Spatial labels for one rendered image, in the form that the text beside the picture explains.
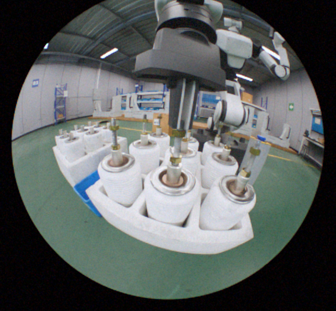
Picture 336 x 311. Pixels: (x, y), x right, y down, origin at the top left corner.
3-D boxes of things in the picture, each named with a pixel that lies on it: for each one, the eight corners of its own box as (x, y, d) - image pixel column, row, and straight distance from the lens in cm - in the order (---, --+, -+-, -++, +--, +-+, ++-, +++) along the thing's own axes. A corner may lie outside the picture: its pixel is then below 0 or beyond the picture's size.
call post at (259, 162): (225, 194, 55) (249, 136, 43) (235, 195, 59) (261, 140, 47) (227, 205, 51) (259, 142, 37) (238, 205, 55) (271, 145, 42)
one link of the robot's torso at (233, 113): (215, 126, 62) (214, 83, 96) (240, 131, 68) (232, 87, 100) (222, 110, 51) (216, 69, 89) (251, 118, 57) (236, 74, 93)
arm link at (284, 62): (285, 49, 83) (289, 79, 77) (288, 55, 92) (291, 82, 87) (271, 48, 84) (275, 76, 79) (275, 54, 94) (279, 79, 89)
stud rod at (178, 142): (172, 171, 14) (179, 120, 12) (170, 168, 15) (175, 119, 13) (178, 170, 15) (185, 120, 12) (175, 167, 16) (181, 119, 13)
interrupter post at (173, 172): (181, 177, 17) (184, 162, 15) (177, 186, 15) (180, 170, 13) (168, 174, 18) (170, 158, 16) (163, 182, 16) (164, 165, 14)
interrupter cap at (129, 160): (133, 153, 24) (133, 151, 24) (137, 171, 18) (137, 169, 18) (105, 156, 25) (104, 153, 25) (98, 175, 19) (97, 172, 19)
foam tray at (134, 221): (149, 169, 60) (149, 142, 52) (213, 183, 59) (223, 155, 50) (107, 221, 42) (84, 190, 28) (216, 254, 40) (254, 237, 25)
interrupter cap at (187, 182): (197, 173, 19) (198, 170, 19) (189, 203, 14) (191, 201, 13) (161, 163, 20) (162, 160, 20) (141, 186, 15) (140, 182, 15)
